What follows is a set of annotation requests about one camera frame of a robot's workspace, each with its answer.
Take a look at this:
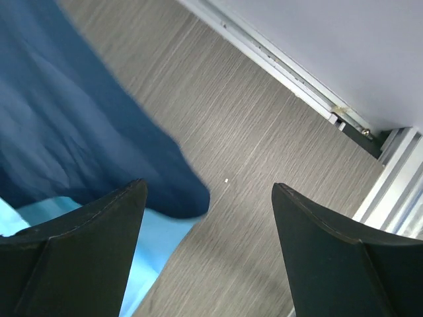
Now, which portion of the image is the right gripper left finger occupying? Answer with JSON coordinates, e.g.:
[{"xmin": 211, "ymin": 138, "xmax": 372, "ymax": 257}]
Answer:
[{"xmin": 1, "ymin": 180, "xmax": 147, "ymax": 316}]

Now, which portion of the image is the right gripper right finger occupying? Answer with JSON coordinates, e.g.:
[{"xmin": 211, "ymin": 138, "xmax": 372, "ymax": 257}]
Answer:
[{"xmin": 272, "ymin": 183, "xmax": 422, "ymax": 316}]

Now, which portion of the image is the blue wrapping paper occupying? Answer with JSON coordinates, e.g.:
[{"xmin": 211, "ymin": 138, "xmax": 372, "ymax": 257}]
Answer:
[{"xmin": 1, "ymin": 1, "xmax": 210, "ymax": 316}]

